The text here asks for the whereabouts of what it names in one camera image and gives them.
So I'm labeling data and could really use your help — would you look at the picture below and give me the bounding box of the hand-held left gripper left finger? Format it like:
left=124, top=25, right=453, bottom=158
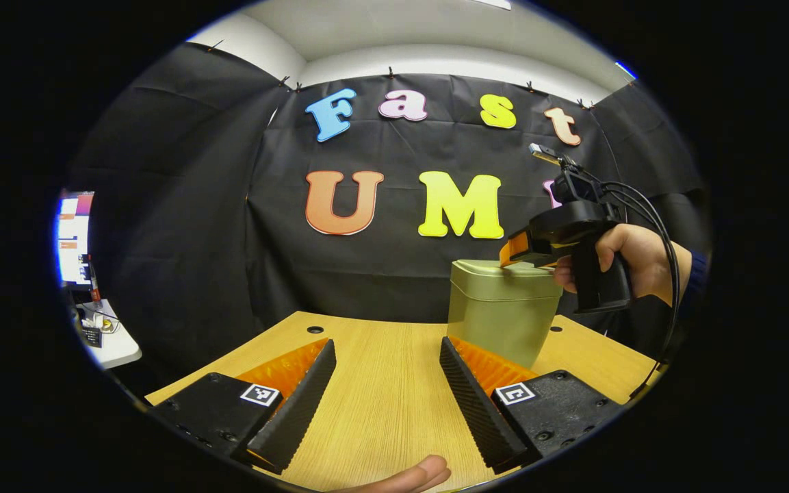
left=150, top=338, right=337, bottom=475

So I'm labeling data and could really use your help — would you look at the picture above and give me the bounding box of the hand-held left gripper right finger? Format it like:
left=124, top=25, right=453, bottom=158
left=439, top=336, right=624, bottom=475

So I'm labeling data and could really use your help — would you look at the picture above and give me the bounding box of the green desktop garbage bin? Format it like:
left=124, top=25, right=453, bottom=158
left=447, top=260, right=564, bottom=369

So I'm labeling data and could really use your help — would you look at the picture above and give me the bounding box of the wooden desktop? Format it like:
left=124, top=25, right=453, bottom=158
left=145, top=312, right=662, bottom=493

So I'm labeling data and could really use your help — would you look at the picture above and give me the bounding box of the black backdrop cloth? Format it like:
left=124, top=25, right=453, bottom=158
left=62, top=42, right=710, bottom=391

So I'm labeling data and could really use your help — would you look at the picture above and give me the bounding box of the white side table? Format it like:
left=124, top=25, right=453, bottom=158
left=78, top=299, right=142, bottom=370

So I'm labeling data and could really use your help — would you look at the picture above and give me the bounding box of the computer monitor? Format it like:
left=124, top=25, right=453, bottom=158
left=57, top=192, right=96, bottom=287

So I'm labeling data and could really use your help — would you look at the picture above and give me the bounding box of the black cable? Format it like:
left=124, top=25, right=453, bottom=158
left=599, top=179, right=682, bottom=401
left=599, top=188, right=665, bottom=237

